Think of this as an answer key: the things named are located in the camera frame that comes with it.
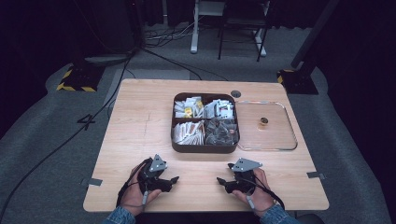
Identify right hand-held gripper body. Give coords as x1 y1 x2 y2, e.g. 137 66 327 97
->
224 157 264 195

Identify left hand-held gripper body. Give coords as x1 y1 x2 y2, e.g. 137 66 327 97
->
136 153 173 194

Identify person's right hand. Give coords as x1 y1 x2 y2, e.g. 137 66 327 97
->
232 167 276 217

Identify person's left hand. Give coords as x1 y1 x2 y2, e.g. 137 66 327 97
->
120 163 163 217

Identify brown divided box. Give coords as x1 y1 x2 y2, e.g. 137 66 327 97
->
170 91 241 154

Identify pile of clear grey bags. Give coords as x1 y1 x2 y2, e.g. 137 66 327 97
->
205 119 239 147

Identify pile of white orange sachets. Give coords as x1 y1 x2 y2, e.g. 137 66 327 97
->
172 120 205 146

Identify clear lid with gold knob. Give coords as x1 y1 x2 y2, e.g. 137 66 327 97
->
236 100 299 152

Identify grey tape strip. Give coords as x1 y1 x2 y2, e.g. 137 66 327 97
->
81 177 104 188
305 171 327 180

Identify pile of white red packets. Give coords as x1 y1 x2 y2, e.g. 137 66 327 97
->
204 98 235 119

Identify pile of white yellow packets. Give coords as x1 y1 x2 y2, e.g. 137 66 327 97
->
174 96 205 119

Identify yellow black striped stand base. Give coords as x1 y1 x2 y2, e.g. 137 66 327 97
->
276 68 319 95
56 63 106 93

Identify black slanted pole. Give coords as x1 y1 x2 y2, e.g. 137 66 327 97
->
290 0 341 70

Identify right hand-held gripper black cable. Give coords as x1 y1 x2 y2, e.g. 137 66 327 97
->
246 175 286 211

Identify white desk frame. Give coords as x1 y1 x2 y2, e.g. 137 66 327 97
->
190 0 268 58

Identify bundle of floor cables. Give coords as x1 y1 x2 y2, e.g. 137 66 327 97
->
144 17 204 49

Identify black metal chair frame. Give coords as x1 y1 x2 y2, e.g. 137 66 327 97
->
217 0 271 63

